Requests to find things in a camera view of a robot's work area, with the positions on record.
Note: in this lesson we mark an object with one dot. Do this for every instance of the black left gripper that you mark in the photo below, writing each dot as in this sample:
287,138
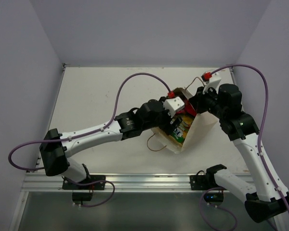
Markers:
167,118

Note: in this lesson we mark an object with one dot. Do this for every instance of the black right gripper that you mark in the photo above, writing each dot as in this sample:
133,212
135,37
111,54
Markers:
197,100

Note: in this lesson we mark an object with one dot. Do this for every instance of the green yellow snack packet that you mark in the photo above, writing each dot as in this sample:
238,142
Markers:
182,126

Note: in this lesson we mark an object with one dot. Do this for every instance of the beige paper bag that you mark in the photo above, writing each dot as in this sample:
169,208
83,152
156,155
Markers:
200,127

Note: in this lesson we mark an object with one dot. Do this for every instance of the red white snack packet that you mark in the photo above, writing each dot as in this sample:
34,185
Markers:
188,109

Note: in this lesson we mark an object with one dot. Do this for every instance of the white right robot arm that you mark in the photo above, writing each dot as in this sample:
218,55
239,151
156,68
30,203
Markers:
268,196

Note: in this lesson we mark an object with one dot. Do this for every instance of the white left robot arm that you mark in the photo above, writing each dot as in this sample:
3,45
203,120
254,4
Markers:
57,148

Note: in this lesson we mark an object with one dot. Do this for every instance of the black right control box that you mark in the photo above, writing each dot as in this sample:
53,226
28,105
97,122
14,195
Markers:
214,197

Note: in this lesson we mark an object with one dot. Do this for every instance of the black control box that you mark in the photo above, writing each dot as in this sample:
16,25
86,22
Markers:
214,197
81,197

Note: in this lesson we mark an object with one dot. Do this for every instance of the black left control box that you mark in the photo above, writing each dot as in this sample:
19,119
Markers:
81,197

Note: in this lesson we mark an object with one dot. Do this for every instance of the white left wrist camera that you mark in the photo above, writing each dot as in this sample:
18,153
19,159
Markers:
174,105

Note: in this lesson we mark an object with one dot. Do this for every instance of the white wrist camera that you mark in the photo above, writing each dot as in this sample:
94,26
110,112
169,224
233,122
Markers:
211,81
174,105

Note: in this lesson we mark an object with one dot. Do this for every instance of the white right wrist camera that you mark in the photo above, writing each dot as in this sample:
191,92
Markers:
211,81

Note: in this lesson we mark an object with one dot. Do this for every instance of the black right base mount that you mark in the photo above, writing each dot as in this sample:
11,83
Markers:
202,181

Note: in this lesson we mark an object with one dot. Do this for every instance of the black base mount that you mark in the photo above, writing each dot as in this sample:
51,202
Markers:
93,182
202,181

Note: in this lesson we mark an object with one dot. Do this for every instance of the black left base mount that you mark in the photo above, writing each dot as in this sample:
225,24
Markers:
93,182

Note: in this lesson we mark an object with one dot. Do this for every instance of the aluminium mounting rail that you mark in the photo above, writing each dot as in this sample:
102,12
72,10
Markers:
124,183

